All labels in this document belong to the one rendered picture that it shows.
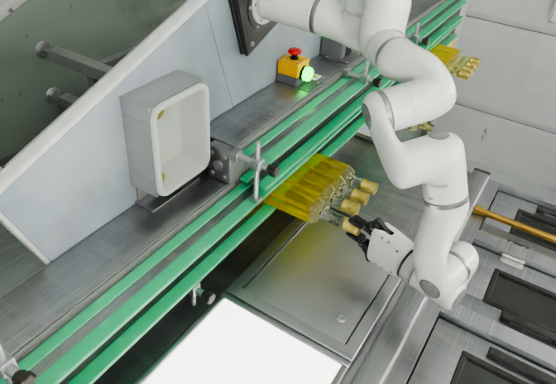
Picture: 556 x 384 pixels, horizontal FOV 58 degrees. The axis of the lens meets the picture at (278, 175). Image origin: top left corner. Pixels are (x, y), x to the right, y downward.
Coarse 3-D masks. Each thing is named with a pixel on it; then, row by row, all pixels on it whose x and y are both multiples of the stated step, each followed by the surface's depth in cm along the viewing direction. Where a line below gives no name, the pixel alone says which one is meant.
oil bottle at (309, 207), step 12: (276, 192) 130; (288, 192) 129; (300, 192) 130; (276, 204) 131; (288, 204) 129; (300, 204) 127; (312, 204) 126; (324, 204) 128; (300, 216) 129; (312, 216) 127
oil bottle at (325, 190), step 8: (296, 176) 134; (304, 176) 135; (312, 176) 135; (296, 184) 132; (304, 184) 132; (312, 184) 132; (320, 184) 132; (328, 184) 132; (312, 192) 130; (320, 192) 130; (328, 192) 130; (336, 192) 132; (328, 200) 130; (328, 208) 132
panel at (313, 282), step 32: (320, 224) 143; (288, 256) 132; (320, 256) 133; (352, 256) 134; (256, 288) 122; (288, 288) 123; (320, 288) 124; (352, 288) 124; (384, 288) 124; (288, 320) 114; (320, 320) 116; (352, 320) 116; (320, 352) 108; (352, 352) 109
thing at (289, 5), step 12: (252, 0) 122; (264, 0) 122; (276, 0) 121; (288, 0) 119; (300, 0) 118; (312, 0) 117; (252, 12) 124; (264, 12) 124; (276, 12) 122; (288, 12) 120; (300, 12) 119; (288, 24) 123; (300, 24) 121
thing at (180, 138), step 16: (176, 96) 102; (192, 96) 112; (208, 96) 111; (176, 112) 115; (192, 112) 114; (208, 112) 113; (160, 128) 112; (176, 128) 117; (192, 128) 117; (208, 128) 115; (160, 144) 114; (176, 144) 119; (192, 144) 120; (208, 144) 118; (160, 160) 104; (176, 160) 120; (192, 160) 120; (208, 160) 120; (160, 176) 106; (176, 176) 115; (192, 176) 117; (160, 192) 108
